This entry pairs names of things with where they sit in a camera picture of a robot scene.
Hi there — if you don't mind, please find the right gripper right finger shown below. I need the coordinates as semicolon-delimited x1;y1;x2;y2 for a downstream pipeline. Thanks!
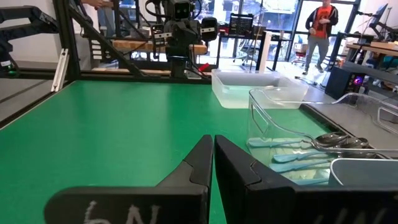
214;134;398;224

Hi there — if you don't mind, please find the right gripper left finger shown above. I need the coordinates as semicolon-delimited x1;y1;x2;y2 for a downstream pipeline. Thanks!
45;134;214;224

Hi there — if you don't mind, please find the monitor on black arm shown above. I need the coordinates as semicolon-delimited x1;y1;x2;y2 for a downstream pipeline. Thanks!
369;2;389;29

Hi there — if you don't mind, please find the wooden workbench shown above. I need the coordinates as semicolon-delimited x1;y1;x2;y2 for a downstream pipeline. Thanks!
111;39;208;56

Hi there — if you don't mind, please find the black crate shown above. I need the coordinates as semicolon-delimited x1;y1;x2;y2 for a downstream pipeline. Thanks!
228;12;254;37

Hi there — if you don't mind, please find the black office chair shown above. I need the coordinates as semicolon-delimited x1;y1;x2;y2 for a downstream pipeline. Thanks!
233;39;259;68

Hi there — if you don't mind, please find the translucent white plastic bin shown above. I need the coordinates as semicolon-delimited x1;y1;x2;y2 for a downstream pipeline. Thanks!
211;68;309;110

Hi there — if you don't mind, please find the clear plastic bin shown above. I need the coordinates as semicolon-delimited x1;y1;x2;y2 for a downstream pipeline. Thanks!
247;86;398;187

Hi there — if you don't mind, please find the green table mat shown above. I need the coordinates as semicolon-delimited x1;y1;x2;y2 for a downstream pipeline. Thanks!
0;80;333;224

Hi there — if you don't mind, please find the person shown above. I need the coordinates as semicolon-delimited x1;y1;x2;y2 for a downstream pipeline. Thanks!
303;0;340;76
81;0;116;38

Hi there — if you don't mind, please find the silver aluminium extrusion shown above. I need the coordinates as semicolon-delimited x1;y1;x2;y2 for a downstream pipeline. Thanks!
51;48;70;93

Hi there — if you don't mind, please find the black computer tower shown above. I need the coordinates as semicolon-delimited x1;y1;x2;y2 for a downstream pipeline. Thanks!
325;65;366;100

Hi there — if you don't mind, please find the wooden side table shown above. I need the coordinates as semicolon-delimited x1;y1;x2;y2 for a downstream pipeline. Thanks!
345;42;398;57

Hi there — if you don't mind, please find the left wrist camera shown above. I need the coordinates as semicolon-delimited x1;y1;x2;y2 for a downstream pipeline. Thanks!
172;0;191;21

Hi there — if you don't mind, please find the white post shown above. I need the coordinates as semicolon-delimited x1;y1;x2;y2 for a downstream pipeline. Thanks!
258;30;273;73

